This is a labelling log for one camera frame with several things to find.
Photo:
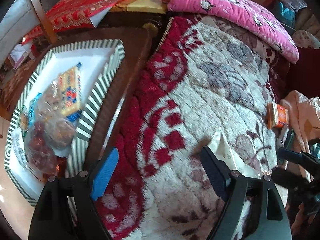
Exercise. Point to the colourful cracker packet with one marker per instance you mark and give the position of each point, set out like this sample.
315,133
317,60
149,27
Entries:
69,84

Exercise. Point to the round biscuit clear packet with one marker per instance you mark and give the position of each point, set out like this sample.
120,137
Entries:
24,121

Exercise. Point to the floral red white blanket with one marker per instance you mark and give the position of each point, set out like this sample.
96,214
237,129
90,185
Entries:
203,79

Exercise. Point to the pink cloth bag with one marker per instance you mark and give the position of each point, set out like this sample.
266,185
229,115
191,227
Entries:
303,118

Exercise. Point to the orange snack box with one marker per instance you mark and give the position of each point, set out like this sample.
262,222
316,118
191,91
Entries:
277,115

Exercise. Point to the wooden chair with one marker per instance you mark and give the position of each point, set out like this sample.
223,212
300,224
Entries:
19,17

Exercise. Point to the dark wooden side table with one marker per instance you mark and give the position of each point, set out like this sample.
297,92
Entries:
137,45

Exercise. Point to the pink penguin pillow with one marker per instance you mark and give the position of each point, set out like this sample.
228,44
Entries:
248,15

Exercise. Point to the red Chinese-lettered snack packet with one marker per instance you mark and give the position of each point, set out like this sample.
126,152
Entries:
61,165

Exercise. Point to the clear bag of brown snacks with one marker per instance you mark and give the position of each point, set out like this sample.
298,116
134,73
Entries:
57,128

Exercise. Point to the light blue sachima packet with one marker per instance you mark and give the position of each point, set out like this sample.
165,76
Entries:
31,113

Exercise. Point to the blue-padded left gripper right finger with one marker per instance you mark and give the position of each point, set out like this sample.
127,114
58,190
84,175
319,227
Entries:
267,217

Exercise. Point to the clear zip bag of dates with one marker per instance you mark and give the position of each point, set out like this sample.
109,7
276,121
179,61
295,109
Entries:
41,156

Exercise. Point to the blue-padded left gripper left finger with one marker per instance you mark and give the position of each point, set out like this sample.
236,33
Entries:
66,209

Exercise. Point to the green snack packet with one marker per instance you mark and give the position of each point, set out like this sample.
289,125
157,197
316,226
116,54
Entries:
288,142

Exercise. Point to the red gold patterned cloth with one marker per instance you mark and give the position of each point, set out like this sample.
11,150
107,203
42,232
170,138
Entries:
74,14

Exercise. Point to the long white tea packet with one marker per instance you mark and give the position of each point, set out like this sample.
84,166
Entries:
222,150

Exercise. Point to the green striped white box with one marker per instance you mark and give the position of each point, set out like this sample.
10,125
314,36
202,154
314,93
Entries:
100,60

